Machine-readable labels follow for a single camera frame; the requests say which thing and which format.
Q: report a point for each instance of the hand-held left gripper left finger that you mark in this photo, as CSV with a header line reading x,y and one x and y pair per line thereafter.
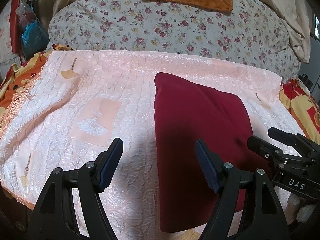
x,y
110,165

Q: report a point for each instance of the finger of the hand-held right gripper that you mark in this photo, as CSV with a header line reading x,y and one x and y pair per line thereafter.
x,y
285,134
260,146

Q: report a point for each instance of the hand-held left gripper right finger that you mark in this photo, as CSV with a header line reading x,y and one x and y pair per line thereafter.
x,y
208,170

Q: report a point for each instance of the dark red garment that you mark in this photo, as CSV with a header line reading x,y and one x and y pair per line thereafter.
x,y
180,120

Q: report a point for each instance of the person's right hand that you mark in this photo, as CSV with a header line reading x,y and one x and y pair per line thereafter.
x,y
305,210

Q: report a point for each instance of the red yellow orange blanket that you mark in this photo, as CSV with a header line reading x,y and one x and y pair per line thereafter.
x,y
300,105

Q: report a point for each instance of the black object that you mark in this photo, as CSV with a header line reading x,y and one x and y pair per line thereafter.
x,y
306,80

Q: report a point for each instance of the pink quilted bedspread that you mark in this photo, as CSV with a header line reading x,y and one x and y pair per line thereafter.
x,y
100,80

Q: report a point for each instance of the bright window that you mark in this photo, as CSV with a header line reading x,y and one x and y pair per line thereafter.
x,y
316,27

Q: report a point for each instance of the beige pillow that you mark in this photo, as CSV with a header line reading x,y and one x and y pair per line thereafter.
x,y
282,5

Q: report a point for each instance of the floral quilt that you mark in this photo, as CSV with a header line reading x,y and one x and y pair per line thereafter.
x,y
175,30

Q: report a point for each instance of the blue plastic bag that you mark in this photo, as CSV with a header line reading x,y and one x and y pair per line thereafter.
x,y
33,36

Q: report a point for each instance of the pale floral sheet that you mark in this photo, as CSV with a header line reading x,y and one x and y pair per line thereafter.
x,y
5,40

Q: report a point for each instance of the clear plastic bag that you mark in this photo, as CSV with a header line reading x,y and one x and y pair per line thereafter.
x,y
26,12

